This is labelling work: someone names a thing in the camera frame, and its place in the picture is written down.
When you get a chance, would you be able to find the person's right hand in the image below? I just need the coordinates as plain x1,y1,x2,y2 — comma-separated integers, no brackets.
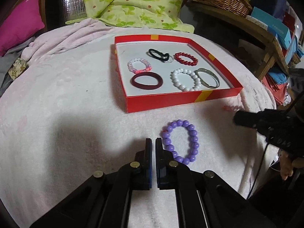
279,149,304,180

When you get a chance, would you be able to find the dark maroon hair tie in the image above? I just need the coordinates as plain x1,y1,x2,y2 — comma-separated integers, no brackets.
130,71,164,91

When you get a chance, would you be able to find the wooden shelf rack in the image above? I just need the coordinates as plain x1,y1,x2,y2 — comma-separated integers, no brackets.
186,2,289,80

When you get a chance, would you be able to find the pale pink fleece blanket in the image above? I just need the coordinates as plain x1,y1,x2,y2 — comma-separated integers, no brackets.
1,27,277,227

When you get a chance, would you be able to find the white bead bracelet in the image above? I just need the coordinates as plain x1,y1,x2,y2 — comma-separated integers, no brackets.
170,67,203,92

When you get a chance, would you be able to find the small pink bead bracelet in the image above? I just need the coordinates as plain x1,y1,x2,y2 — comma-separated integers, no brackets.
222,104,243,113

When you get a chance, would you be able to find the magenta pillow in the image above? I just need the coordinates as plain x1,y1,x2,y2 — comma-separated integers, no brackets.
0,0,45,56

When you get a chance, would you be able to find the grey cloth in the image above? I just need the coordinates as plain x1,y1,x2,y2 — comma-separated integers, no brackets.
1,36,35,96

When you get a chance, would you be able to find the green clover print quilt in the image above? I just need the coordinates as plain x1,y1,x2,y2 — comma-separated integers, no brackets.
67,0,194,33

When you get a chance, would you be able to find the purple bead bracelet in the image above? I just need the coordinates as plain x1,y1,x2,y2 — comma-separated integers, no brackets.
162,119,200,166

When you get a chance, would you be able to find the red bead bracelet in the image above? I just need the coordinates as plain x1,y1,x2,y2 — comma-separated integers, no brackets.
173,51,200,67

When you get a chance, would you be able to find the silver metal bangle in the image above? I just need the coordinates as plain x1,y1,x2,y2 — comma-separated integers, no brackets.
194,68,220,89

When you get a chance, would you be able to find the beige floral fabric pouch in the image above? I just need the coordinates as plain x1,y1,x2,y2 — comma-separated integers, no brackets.
8,58,29,80

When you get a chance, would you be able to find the blue cardboard box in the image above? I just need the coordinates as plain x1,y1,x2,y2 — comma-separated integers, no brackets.
251,7,292,49

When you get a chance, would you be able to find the pink translucent bead bracelet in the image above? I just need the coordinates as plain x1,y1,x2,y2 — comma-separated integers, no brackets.
127,57,153,75

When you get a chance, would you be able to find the red shallow box lid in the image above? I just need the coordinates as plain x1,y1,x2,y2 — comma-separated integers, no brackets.
114,35,243,113

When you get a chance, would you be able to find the black cable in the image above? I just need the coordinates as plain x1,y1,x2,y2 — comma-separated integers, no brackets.
245,142,270,200

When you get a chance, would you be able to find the black hair tie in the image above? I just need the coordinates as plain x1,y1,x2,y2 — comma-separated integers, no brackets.
148,48,175,63

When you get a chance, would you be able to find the silver foil insulation mat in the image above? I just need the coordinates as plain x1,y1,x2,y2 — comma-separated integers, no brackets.
61,0,86,23

